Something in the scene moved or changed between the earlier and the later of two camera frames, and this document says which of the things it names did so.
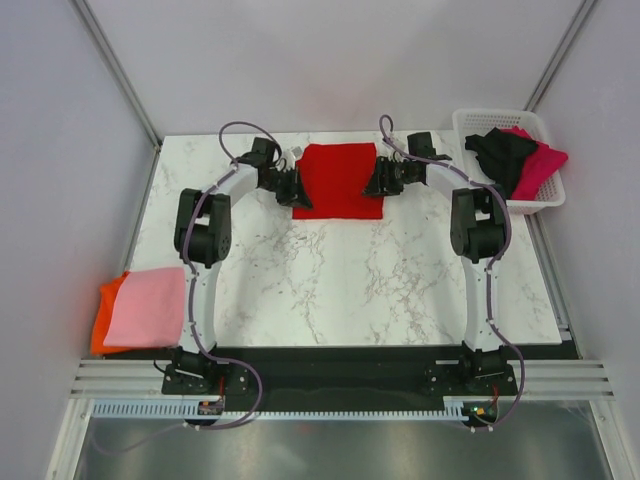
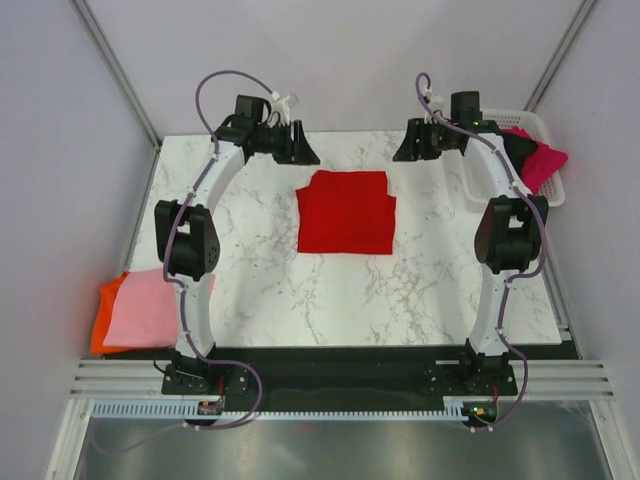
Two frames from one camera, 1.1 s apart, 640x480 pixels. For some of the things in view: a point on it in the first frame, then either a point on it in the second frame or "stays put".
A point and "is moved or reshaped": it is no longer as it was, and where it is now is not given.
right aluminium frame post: x=574 y=26 stays put
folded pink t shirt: x=149 y=310 stays put
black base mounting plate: x=336 y=376 stays put
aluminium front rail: x=537 y=378 stays put
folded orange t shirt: x=108 y=292 stays put
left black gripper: x=295 y=195 to x=298 y=152
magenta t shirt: x=538 y=166 stays put
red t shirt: x=334 y=178 is moved or reshaped
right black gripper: x=376 y=185 to x=409 y=151
